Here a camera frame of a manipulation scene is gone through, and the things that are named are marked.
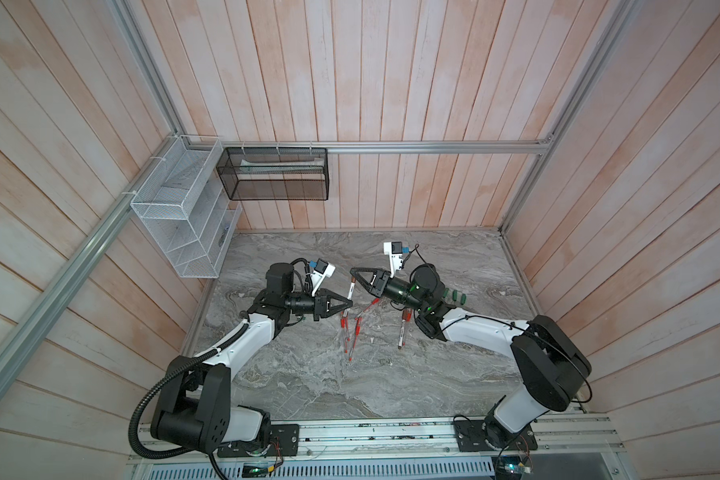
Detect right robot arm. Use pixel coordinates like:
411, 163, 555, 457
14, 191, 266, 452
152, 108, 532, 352
350, 263, 592, 448

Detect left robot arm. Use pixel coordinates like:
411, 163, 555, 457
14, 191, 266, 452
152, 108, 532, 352
128, 259, 352, 459

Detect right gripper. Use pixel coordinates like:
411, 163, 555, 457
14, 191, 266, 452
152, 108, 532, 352
353, 270, 429, 318

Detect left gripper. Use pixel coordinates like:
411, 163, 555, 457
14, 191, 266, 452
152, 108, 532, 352
285, 286, 352, 322

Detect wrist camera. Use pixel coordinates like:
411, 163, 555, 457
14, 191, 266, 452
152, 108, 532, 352
383, 241, 410, 278
308, 259, 335, 296

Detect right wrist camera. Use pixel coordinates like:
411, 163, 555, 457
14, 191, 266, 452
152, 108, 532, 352
383, 241, 410, 278

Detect brown marker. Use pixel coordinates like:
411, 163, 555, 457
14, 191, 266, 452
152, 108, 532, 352
397, 309, 407, 350
346, 276, 356, 300

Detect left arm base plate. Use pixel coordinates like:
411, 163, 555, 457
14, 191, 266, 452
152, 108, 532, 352
216, 423, 300, 459

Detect white wire mesh shelf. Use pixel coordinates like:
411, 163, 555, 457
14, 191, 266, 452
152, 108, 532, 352
131, 135, 242, 279

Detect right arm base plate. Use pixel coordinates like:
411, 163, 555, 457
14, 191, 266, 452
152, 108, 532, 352
452, 415, 538, 453

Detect black wire mesh basket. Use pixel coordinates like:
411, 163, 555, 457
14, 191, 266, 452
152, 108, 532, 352
216, 146, 330, 201

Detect aluminium front rail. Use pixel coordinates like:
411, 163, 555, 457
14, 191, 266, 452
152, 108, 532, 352
125, 416, 628, 466

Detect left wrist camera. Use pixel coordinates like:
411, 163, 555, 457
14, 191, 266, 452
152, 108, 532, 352
308, 259, 335, 296

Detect red gel pen long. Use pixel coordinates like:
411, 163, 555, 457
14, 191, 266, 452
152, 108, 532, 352
348, 316, 363, 362

